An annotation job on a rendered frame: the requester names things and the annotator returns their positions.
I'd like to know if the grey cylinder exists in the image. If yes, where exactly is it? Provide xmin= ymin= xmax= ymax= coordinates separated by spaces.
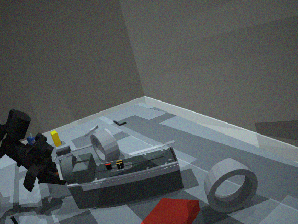
xmin=90 ymin=128 xmax=120 ymax=163
xmin=204 ymin=157 xmax=258 ymax=213

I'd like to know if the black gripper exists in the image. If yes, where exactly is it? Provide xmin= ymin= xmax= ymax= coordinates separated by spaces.
xmin=15 ymin=143 xmax=66 ymax=192

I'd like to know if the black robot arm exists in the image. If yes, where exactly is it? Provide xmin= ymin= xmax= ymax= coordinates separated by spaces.
xmin=0 ymin=109 xmax=49 ymax=165

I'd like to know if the yellow rectangular block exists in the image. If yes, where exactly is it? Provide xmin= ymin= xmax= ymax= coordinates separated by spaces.
xmin=50 ymin=130 xmax=62 ymax=147

